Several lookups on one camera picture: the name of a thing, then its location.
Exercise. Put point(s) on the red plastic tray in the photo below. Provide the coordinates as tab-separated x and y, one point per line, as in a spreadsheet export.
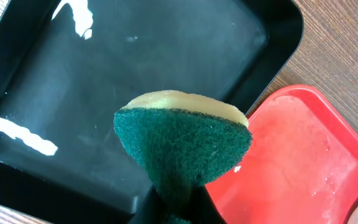
302	166

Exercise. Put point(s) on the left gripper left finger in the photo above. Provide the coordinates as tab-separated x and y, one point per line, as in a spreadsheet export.
152	211

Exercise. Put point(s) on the green yellow sponge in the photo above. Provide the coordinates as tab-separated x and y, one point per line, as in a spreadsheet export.
183	141

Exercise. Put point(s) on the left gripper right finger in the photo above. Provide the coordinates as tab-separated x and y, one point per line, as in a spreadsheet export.
203	210

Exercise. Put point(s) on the black rectangular tray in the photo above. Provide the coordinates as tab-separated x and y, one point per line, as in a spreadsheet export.
67	66

